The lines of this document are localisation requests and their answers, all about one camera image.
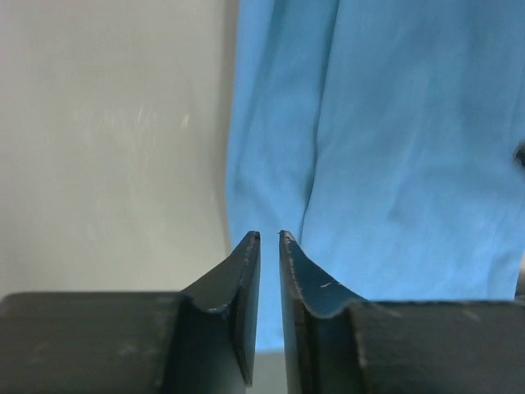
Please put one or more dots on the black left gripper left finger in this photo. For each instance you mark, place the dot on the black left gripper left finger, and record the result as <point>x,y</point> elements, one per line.
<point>198,340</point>

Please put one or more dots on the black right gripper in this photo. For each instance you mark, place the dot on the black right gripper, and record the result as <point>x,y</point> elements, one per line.
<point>519,154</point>

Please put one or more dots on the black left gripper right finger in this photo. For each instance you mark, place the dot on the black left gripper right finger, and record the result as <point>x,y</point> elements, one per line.
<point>338,342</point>

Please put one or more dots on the blue t shirt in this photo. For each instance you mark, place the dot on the blue t shirt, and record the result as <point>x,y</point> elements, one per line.
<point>381,134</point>

